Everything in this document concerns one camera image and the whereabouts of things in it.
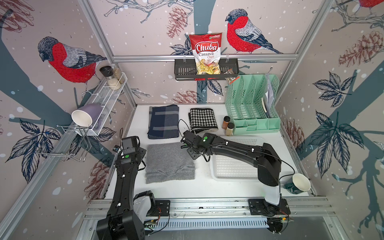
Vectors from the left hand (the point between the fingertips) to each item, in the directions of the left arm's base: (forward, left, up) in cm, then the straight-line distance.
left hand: (142, 148), depth 82 cm
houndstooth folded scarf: (+27, -35, -9) cm, 45 cm away
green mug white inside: (-17, -84, -7) cm, 86 cm away
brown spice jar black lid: (+23, -51, -3) cm, 56 cm away
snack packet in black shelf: (+37, -52, +20) cm, 67 cm away
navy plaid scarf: (+26, -6, -10) cm, 29 cm away
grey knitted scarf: (-4, -14, -8) cm, 17 cm away
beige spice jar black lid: (+16, -52, -4) cm, 55 cm away
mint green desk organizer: (+48, -69, -9) cm, 85 cm away
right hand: (0, -30, -2) cm, 30 cm away
